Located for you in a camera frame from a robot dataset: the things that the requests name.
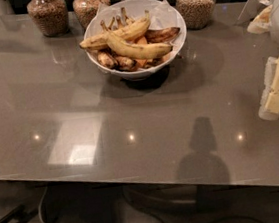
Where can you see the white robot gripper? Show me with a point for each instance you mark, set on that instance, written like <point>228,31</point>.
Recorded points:
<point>269,109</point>

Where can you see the yellow banana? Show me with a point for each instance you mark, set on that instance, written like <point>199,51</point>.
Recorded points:
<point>129,32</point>
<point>135,51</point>

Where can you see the dark overripe banana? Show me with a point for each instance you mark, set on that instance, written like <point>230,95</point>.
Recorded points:
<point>163,35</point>

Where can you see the white ceramic bowl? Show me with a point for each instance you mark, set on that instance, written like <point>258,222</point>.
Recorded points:
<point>162,15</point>

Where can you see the brown-spotted banana bottom middle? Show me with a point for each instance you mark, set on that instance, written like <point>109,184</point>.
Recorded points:
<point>125,63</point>

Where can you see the brown-spotted banana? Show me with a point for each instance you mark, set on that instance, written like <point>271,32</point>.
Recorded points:
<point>125,63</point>
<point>105,59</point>

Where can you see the brown-spotted banana bottom left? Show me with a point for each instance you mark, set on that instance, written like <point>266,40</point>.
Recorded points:
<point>105,59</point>

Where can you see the glass jar of grains right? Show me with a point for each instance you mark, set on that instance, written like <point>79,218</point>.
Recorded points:
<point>196,13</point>

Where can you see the glass jar of grains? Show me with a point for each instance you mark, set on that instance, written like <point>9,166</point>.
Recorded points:
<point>86,10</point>
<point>196,13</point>
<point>50,16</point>

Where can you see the black table base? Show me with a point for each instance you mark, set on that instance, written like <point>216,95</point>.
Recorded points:
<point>177,198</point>

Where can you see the glass jar of grains left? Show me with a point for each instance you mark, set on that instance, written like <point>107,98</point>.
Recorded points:
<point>50,16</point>

